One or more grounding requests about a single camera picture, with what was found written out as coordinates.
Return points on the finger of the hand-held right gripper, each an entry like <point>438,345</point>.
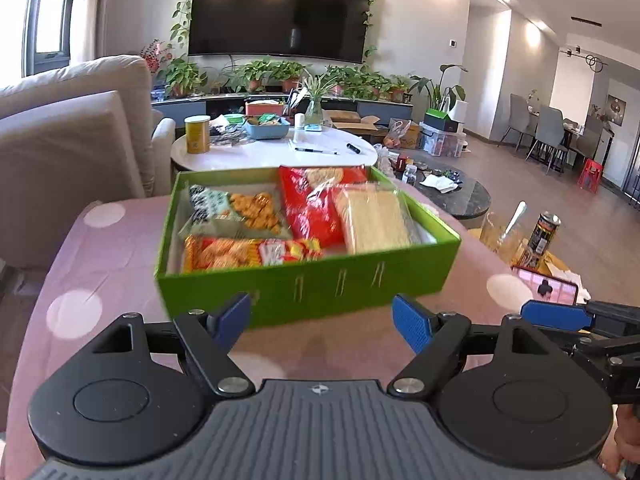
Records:
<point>555,312</point>

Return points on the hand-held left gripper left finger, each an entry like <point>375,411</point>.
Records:
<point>232,317</point>

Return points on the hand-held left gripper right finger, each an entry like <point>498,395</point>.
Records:
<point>412,325</point>

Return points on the red noodle crisp packet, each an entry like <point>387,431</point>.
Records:
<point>220,254</point>

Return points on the green cardboard box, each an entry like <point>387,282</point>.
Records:
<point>310,290</point>

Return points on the green cracker snack packet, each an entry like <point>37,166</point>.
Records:
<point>235,210</point>

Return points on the clear biscuit packet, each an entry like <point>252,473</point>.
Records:
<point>375,217</point>

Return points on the plain red snack bag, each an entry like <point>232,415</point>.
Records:
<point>305,205</point>

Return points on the person's right hand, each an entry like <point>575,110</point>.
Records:
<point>627,440</point>

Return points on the smartphone with pink screen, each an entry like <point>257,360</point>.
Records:
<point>547,285</point>

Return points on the black and yellow can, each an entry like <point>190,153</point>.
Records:
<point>544,237</point>

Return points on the glass with spoon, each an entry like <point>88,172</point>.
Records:
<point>505,232</point>

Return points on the pink polka dot tablecloth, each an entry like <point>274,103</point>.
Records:
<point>115,280</point>

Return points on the dark round side table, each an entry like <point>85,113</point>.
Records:
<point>465,200</point>

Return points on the red plastic stool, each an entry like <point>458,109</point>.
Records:
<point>591,175</point>

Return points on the white oval coffee table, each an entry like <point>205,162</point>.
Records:
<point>240,155</point>

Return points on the grey dining chair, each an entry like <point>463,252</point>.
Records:
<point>517,115</point>
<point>547,132</point>

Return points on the dining table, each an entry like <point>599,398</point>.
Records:
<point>590,135</point>

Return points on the clear storage bin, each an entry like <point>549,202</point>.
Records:
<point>442,142</point>

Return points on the yellow round canister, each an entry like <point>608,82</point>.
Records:
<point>197,135</point>

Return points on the black marker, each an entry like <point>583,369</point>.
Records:
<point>353,148</point>

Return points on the black pen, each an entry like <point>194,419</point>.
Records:
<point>315,150</point>

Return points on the blue plastic basket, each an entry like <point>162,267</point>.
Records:
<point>267,129</point>

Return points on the green and black box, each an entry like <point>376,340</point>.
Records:
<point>440,121</point>

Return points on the small white bottle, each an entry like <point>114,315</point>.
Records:
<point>299,121</point>

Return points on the open cardboard box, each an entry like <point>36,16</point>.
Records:
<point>350,125</point>

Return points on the orange tissue box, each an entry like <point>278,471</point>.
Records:
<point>265,108</point>

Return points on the dark grey television cabinet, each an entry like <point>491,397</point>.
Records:
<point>185,110</point>

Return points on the white cylinder appliance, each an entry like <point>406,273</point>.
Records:
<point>460,111</point>

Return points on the glass vase with plant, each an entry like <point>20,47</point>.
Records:
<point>314,110</point>

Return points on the beige armchair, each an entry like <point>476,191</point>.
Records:
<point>65,150</point>

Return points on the large leaf floor plant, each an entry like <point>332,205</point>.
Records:
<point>440,87</point>

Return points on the row of potted plants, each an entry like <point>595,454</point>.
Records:
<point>270,77</point>

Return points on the black ceiling track light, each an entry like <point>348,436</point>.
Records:
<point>590,57</point>

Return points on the red flower plant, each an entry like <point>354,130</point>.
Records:
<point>154,55</point>

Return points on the black framed window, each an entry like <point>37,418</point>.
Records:
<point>50,15</point>

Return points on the framed wall picture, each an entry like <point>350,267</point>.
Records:
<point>616,109</point>

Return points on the black wall television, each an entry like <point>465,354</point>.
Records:
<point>280,10</point>

